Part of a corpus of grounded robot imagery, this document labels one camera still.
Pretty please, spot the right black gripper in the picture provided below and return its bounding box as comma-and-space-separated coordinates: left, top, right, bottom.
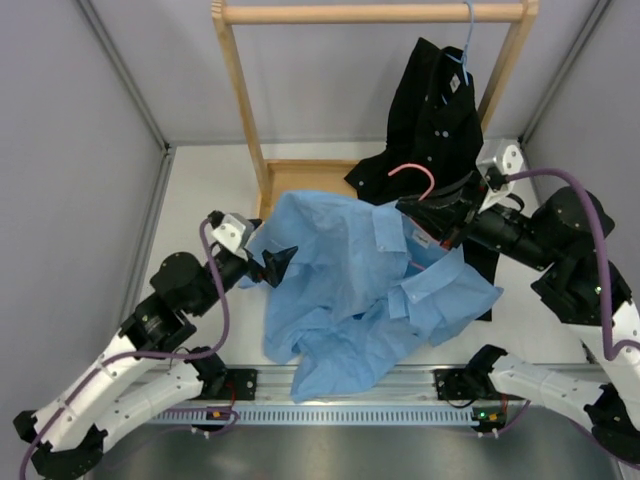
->
398, 174, 559, 274

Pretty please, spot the pink wire hanger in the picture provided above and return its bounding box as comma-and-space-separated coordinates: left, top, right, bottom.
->
377, 160, 434, 272

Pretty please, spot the light blue shirt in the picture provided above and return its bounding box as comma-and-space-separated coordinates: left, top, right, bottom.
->
249, 190, 502, 373

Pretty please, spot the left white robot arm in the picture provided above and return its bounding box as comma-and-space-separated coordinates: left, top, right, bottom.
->
13, 247, 297, 479

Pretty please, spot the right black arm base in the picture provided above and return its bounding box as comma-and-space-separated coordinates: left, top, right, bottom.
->
433, 368, 477, 404

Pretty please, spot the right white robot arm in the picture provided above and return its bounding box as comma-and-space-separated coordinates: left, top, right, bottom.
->
396, 168, 639, 467

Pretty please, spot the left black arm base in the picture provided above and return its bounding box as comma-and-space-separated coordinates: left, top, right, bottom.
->
218, 368, 258, 401

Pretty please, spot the black shirt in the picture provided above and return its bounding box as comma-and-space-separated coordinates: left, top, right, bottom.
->
343, 36, 496, 321

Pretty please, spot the wooden clothes rack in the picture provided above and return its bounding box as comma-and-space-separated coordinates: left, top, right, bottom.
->
210, 0, 541, 221

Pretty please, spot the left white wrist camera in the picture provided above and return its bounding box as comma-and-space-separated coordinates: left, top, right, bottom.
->
208, 210, 262, 260

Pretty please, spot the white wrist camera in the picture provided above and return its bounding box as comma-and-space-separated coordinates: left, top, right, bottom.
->
208, 210, 262, 260
476, 139, 524, 213

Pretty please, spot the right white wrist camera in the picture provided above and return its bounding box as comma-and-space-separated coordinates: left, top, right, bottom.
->
476, 139, 524, 213

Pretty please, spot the blue wire hanger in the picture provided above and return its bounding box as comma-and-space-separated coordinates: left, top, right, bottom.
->
445, 1, 475, 95

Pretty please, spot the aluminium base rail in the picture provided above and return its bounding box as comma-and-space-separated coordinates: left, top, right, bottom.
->
198, 364, 501, 404

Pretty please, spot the grey slotted cable duct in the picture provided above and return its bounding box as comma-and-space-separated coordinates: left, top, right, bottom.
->
149, 405, 479, 427

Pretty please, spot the aluminium frame rail left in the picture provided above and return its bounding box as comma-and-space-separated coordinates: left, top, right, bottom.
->
72, 0, 175, 325

